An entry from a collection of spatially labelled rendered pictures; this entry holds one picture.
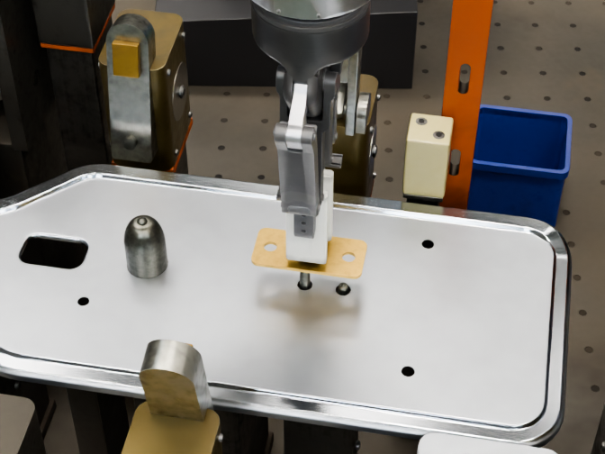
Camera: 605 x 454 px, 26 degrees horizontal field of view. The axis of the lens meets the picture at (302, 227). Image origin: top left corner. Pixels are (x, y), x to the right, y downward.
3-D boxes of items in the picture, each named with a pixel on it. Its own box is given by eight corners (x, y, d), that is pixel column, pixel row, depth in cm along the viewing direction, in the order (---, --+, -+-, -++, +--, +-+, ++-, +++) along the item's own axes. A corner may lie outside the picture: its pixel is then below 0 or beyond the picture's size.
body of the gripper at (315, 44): (265, -60, 85) (267, 53, 91) (237, 18, 79) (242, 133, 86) (380, -49, 84) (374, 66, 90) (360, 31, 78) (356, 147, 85)
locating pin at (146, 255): (124, 288, 103) (115, 231, 99) (134, 259, 106) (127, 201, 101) (163, 295, 103) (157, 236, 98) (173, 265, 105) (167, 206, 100)
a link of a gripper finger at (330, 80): (338, 66, 85) (335, 78, 84) (333, 200, 92) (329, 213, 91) (280, 59, 86) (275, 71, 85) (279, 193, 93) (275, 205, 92)
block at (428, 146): (384, 414, 130) (405, 139, 103) (389, 386, 132) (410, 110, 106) (419, 420, 129) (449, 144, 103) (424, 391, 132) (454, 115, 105)
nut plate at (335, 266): (249, 265, 98) (249, 254, 97) (259, 229, 101) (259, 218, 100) (360, 280, 97) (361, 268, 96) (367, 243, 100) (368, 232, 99)
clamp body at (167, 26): (131, 346, 136) (90, 63, 109) (158, 270, 144) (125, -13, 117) (194, 355, 135) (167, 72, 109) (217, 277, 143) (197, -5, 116)
